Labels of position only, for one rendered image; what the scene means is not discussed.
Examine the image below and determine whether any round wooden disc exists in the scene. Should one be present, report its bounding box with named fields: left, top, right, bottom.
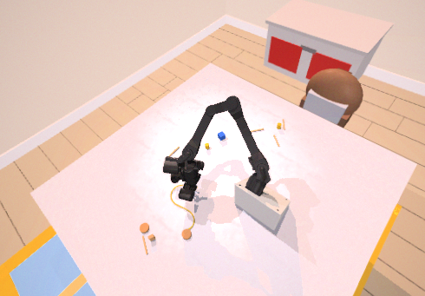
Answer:
left=140, top=223, right=149, bottom=233

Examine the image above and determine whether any blue cube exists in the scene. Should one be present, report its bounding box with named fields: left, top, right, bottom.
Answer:
left=218, top=131, right=226, bottom=141

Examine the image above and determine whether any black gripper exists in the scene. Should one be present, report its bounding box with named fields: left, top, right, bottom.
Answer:
left=178, top=161, right=205, bottom=201

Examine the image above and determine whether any orange round disc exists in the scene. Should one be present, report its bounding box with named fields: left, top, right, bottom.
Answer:
left=182, top=229, right=192, bottom=240

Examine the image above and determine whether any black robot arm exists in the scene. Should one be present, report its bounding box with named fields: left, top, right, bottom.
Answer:
left=163, top=95, right=271, bottom=196

